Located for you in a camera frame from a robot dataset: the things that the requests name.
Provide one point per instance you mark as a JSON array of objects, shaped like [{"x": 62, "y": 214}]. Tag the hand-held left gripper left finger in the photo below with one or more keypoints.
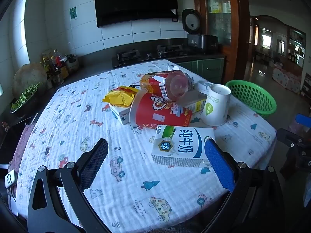
[{"x": 96, "y": 160}]

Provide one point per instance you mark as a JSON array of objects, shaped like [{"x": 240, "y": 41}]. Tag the green wall sticker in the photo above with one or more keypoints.
[{"x": 73, "y": 12}]

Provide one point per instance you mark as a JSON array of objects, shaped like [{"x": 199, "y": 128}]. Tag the white blue milk carton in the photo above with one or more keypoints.
[{"x": 184, "y": 145}]

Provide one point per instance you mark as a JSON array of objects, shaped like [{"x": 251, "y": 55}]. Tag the wooden glass cabinet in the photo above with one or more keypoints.
[{"x": 239, "y": 29}]

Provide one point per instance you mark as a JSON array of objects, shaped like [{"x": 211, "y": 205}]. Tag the small black pack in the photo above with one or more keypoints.
[{"x": 134, "y": 86}]

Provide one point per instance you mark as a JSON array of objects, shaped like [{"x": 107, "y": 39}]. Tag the white rack shelf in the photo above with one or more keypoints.
[{"x": 306, "y": 85}]

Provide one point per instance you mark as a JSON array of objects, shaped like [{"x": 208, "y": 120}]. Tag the group of condiment bottles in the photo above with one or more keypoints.
[{"x": 54, "y": 65}]

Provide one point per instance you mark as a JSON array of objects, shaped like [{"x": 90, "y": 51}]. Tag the green base cabinets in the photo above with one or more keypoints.
[{"x": 211, "y": 68}]

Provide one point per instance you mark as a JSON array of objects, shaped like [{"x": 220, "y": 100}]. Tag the white round lid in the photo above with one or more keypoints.
[{"x": 201, "y": 86}]

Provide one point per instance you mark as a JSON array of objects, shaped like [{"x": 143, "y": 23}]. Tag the steel pot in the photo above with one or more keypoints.
[{"x": 73, "y": 64}]

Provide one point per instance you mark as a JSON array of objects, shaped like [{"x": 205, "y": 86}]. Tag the white paper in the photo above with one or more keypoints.
[{"x": 173, "y": 67}]

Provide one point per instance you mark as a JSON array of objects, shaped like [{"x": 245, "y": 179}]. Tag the glass display cabinet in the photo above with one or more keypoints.
[{"x": 296, "y": 46}]

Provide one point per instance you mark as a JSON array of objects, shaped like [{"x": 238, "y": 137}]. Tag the bowl of green vegetables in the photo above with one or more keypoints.
[{"x": 23, "y": 99}]

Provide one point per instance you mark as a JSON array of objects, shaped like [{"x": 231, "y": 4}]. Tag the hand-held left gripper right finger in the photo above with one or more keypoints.
[{"x": 218, "y": 165}]

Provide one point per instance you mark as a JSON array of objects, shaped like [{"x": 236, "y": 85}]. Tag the small white carton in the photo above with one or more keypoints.
[{"x": 120, "y": 115}]

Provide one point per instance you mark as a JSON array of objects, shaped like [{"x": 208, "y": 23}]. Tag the green plastic basket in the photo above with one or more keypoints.
[{"x": 257, "y": 97}]

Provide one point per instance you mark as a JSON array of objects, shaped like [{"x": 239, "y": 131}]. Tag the white paper cup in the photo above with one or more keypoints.
[{"x": 215, "y": 106}]

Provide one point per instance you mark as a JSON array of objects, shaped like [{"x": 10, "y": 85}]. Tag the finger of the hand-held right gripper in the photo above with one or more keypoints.
[
  {"x": 288, "y": 136},
  {"x": 303, "y": 120}
]

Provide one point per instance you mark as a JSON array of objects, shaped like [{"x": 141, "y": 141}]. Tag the small white gadget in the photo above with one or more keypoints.
[{"x": 10, "y": 179}]

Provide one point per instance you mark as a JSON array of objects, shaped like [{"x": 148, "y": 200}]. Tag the maroon cloth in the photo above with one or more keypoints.
[{"x": 21, "y": 145}]

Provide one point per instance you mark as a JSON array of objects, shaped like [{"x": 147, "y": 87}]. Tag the window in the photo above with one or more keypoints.
[{"x": 12, "y": 41}]

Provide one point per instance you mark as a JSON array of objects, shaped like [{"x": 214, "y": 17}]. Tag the yellow foil snack bag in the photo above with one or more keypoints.
[{"x": 119, "y": 97}]

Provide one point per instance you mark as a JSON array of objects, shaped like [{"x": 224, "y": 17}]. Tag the printed white tablecloth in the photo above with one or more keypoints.
[{"x": 73, "y": 116}]

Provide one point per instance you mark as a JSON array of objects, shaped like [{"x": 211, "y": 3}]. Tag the black rice cooker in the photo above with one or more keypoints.
[{"x": 201, "y": 43}]

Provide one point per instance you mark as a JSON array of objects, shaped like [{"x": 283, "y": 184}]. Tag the large red paper cup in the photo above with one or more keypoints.
[{"x": 155, "y": 116}]

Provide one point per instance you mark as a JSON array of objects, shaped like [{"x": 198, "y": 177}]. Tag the polka dot play tent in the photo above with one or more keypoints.
[{"x": 286, "y": 80}]

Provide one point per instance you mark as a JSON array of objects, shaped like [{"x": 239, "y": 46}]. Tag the black gas stove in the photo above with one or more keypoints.
[{"x": 145, "y": 55}]

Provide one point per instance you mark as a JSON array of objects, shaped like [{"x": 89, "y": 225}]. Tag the beige drink carton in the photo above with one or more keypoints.
[{"x": 194, "y": 104}]

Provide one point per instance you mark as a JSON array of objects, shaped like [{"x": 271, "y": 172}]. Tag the plastic bottle with red label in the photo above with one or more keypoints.
[{"x": 170, "y": 82}]

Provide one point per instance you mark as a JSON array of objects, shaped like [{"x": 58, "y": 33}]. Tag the black range hood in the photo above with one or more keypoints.
[{"x": 133, "y": 2}]

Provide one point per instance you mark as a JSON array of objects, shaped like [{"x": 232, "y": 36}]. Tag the round wooden cutting board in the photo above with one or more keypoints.
[{"x": 29, "y": 77}]

